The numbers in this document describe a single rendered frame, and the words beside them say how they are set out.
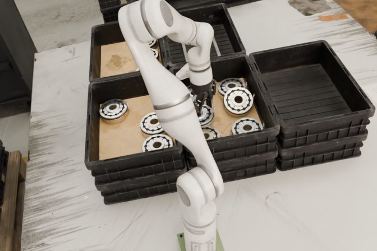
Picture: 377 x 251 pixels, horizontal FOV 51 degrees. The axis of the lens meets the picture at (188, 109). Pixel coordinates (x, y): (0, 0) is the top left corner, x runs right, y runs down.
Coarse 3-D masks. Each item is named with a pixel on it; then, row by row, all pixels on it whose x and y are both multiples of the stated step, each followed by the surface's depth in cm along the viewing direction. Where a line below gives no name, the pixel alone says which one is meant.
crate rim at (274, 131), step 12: (216, 60) 146; (228, 60) 146; (252, 72) 138; (264, 96) 129; (276, 120) 120; (252, 132) 118; (264, 132) 118; (276, 132) 118; (216, 144) 118; (228, 144) 119
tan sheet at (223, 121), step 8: (216, 88) 150; (216, 96) 146; (216, 104) 143; (216, 112) 140; (224, 112) 140; (256, 112) 138; (216, 120) 137; (224, 120) 137; (232, 120) 136; (216, 128) 135; (224, 128) 134; (224, 136) 132
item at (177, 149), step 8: (104, 80) 144; (112, 80) 144; (88, 88) 142; (88, 96) 139; (88, 104) 136; (88, 112) 133; (88, 120) 130; (88, 128) 127; (88, 136) 125; (88, 144) 124; (88, 152) 120; (144, 152) 117; (152, 152) 117; (160, 152) 117; (168, 152) 117; (176, 152) 118; (88, 160) 117; (104, 160) 117; (112, 160) 116; (120, 160) 116; (128, 160) 117; (136, 160) 117; (144, 160) 118; (88, 168) 117; (96, 168) 117
